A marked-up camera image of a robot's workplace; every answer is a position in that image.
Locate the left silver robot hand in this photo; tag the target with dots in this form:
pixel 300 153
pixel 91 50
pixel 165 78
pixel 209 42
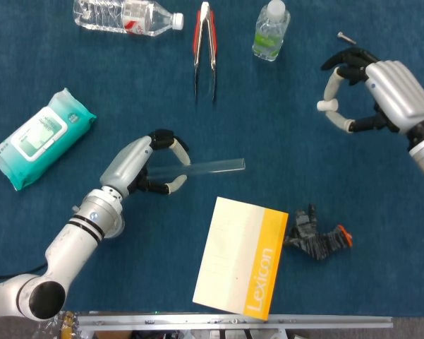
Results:
pixel 127 166

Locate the grey knit work glove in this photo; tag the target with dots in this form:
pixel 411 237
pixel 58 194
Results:
pixel 317 243

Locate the white yellow Lexicon booklet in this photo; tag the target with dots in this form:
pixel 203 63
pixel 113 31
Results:
pixel 233 257

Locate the clear red-label water bottle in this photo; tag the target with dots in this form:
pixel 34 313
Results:
pixel 127 17

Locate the small metal bolt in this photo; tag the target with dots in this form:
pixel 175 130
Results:
pixel 345 38

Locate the clear glass test tube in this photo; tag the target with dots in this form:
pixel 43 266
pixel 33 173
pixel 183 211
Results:
pixel 215 167

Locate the clear green-label bottle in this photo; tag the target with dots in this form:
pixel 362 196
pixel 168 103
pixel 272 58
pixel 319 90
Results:
pixel 268 35

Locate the small white cap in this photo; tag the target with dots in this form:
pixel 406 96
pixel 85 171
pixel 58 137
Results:
pixel 327 105

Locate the aluminium frame rail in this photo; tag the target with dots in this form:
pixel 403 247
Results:
pixel 303 322

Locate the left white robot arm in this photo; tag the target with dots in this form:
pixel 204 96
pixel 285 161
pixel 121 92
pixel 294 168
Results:
pixel 74 236

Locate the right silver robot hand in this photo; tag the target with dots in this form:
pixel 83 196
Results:
pixel 398 95

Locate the teal wet wipes pack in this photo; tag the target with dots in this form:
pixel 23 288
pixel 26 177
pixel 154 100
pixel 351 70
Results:
pixel 39 137

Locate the teal felt table cover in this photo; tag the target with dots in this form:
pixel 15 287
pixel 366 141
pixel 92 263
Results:
pixel 268 141

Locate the crinkled clear plastic wrap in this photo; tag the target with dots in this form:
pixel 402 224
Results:
pixel 63 326

